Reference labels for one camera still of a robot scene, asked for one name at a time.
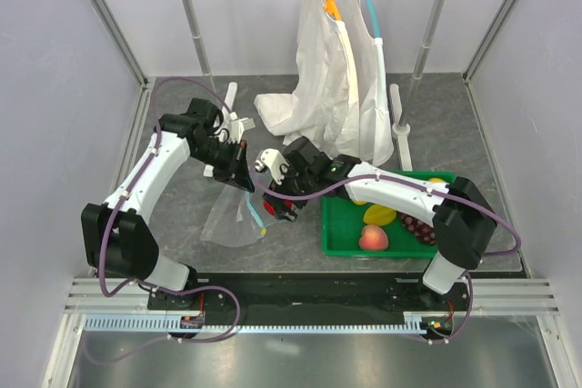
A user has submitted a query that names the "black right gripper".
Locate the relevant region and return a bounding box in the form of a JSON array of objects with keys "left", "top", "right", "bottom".
[{"left": 263, "top": 158, "right": 316, "bottom": 223}]

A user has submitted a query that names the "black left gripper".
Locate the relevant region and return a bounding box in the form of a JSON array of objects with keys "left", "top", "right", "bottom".
[{"left": 190, "top": 137, "right": 254, "bottom": 193}]

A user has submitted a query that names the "red apple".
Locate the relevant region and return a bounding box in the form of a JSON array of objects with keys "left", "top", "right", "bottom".
[{"left": 263, "top": 200, "right": 277, "bottom": 218}]

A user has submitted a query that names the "clear zip top bag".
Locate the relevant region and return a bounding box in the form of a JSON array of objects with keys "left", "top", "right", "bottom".
[{"left": 201, "top": 186, "right": 281, "bottom": 248}]

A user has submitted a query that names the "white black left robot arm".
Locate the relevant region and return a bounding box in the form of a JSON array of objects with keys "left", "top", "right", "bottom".
[{"left": 81, "top": 98, "right": 255, "bottom": 309}]

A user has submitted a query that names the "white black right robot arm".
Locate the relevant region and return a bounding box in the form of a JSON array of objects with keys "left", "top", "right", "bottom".
[{"left": 255, "top": 137, "right": 497, "bottom": 310}]

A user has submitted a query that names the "green plastic tray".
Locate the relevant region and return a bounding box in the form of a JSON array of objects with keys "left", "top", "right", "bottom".
[{"left": 322, "top": 172, "right": 455, "bottom": 259}]

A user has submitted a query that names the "white garment on orange hanger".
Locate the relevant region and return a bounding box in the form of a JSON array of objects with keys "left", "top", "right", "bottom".
[{"left": 254, "top": 0, "right": 359, "bottom": 157}]

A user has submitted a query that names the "white garment on teal hanger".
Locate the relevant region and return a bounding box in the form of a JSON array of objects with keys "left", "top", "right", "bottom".
[{"left": 335, "top": 0, "right": 394, "bottom": 166}]

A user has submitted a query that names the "peach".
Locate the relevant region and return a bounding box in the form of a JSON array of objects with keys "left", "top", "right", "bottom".
[{"left": 358, "top": 224, "right": 389, "bottom": 252}]

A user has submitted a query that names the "purple grape bunch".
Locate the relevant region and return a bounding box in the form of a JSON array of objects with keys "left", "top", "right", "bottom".
[{"left": 399, "top": 213, "right": 437, "bottom": 246}]

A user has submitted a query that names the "orange fruit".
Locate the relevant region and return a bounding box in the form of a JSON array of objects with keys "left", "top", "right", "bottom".
[{"left": 427, "top": 177, "right": 448, "bottom": 184}]

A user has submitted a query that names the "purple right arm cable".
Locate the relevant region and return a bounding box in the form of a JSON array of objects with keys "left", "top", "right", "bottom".
[{"left": 249, "top": 169, "right": 523, "bottom": 346}]

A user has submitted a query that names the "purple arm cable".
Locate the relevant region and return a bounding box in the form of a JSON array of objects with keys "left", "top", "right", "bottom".
[
  {"left": 84, "top": 77, "right": 242, "bottom": 365},
  {"left": 249, "top": 169, "right": 523, "bottom": 346}
]

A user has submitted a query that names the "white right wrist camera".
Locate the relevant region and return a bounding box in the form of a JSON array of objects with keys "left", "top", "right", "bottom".
[{"left": 255, "top": 148, "right": 290, "bottom": 185}]

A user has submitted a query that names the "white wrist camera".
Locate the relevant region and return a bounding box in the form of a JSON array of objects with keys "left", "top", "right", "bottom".
[
  {"left": 215, "top": 113, "right": 256, "bottom": 143},
  {"left": 255, "top": 148, "right": 290, "bottom": 185}
]

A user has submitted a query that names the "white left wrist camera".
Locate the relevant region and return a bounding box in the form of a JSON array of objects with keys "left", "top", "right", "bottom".
[{"left": 215, "top": 113, "right": 256, "bottom": 143}]

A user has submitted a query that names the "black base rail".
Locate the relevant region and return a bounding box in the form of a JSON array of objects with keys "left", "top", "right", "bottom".
[{"left": 147, "top": 274, "right": 472, "bottom": 338}]

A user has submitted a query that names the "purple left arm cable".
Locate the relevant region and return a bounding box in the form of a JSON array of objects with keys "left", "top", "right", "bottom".
[{"left": 84, "top": 77, "right": 242, "bottom": 365}]

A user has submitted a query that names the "light blue cable duct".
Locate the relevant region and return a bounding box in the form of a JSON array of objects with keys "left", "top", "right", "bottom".
[{"left": 83, "top": 313, "right": 426, "bottom": 334}]

